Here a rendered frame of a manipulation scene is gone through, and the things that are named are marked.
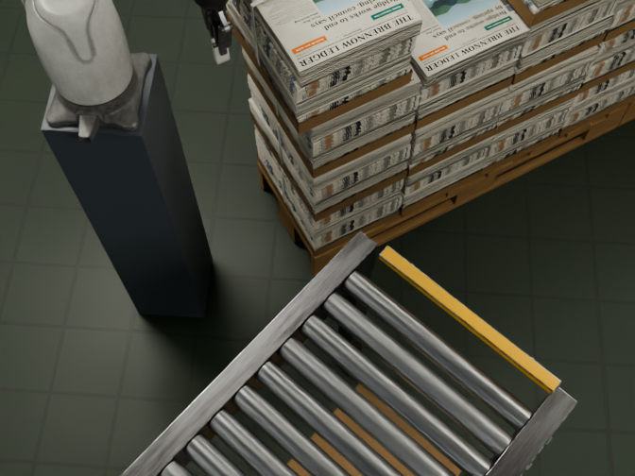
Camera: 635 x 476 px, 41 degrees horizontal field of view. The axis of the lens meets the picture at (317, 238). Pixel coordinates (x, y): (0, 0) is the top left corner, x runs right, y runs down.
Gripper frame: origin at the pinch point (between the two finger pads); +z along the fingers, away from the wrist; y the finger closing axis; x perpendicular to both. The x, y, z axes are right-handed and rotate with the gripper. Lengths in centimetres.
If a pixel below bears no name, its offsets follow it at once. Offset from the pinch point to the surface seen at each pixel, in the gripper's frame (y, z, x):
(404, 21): -18.4, -9.3, -33.2
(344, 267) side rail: -50, 16, -2
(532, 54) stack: -18, 26, -74
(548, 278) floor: -53, 96, -75
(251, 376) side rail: -62, 17, 25
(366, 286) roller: -56, 16, -4
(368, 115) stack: -18.9, 18.5, -26.3
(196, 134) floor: 46, 96, -2
